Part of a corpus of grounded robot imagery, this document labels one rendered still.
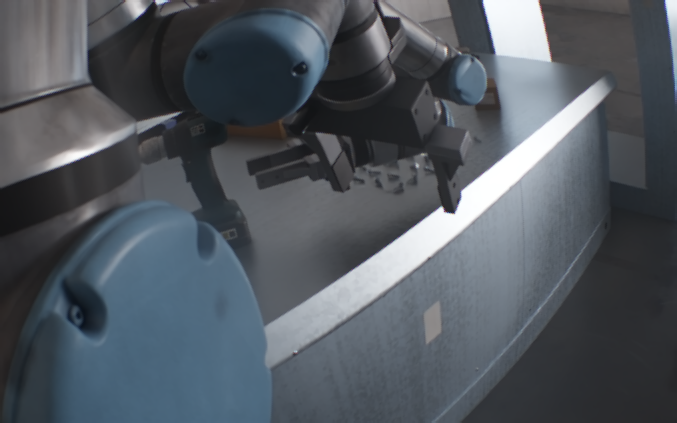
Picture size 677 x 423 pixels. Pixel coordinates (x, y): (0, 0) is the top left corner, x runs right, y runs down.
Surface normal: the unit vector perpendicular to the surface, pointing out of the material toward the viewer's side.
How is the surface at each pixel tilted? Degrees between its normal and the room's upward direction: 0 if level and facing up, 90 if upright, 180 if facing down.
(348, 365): 90
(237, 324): 95
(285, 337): 67
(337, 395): 90
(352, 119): 114
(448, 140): 25
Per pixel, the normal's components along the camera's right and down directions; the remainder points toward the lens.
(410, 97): -0.30, -0.65
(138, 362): 0.94, 0.04
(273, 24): 0.40, -0.47
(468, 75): 0.54, 0.29
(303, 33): 0.75, -0.24
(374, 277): 0.58, -0.21
